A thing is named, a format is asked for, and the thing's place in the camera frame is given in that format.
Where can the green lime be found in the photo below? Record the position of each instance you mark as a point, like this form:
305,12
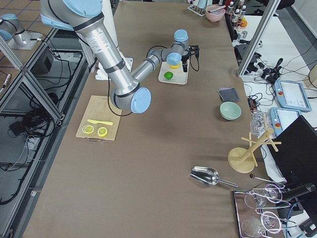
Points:
168,75

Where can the aluminium frame post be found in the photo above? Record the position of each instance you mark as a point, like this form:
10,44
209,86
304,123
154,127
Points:
265,20

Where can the cream rabbit print tray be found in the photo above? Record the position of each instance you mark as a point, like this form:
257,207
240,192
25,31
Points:
179,77

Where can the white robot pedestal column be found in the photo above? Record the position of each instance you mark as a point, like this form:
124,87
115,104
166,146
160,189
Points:
109,22

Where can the yellow plastic knife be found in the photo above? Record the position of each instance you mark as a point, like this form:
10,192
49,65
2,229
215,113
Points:
99,122

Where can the wooden cutting board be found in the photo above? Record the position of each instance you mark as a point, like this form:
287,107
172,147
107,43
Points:
100,108

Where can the pink bowl with ice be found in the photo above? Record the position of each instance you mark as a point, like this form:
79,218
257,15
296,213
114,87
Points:
215,13

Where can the metal scoop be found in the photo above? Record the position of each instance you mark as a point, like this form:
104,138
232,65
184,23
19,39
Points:
208,176

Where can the wine glass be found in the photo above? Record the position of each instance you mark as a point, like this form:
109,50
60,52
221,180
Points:
267,197
265,225

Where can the yellow lemon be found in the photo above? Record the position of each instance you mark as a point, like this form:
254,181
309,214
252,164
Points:
174,66

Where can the blue teach pendant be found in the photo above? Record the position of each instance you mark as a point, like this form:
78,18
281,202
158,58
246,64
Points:
281,118
292,95

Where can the folded grey cloth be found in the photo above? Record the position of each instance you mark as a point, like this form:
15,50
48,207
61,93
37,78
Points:
228,94

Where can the wooden mug tree stand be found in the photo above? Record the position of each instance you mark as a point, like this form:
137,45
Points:
243,160

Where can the black monitor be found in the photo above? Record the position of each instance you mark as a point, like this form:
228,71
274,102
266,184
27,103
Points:
297,154

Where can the black metal tray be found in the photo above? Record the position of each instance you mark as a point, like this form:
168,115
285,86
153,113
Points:
243,211

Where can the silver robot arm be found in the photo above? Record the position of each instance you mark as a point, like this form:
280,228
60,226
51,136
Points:
86,18

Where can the mint green bowl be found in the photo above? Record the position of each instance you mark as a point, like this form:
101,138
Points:
230,110

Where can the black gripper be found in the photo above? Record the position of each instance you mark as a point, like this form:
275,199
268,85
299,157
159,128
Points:
184,59

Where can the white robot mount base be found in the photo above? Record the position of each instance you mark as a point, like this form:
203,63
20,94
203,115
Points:
102,75

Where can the lemon slice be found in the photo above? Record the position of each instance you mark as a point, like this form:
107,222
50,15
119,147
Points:
88,129
102,131

